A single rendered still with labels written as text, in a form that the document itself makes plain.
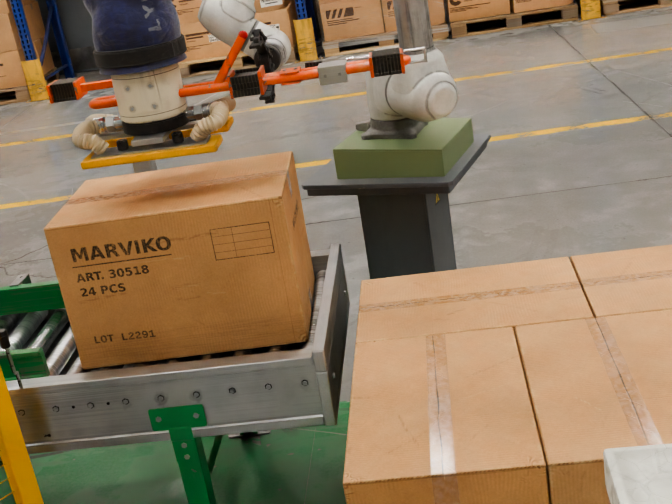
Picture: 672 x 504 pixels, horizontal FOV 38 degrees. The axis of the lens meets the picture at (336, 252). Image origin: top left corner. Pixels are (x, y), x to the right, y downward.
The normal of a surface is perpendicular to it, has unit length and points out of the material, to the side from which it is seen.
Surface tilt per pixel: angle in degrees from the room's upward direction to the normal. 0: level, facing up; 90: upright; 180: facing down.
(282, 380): 90
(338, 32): 90
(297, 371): 90
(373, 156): 90
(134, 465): 0
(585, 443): 0
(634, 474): 0
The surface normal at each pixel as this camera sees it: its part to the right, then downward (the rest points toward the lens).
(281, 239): -0.03, 0.37
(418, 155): -0.37, 0.39
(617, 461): -0.15, -0.92
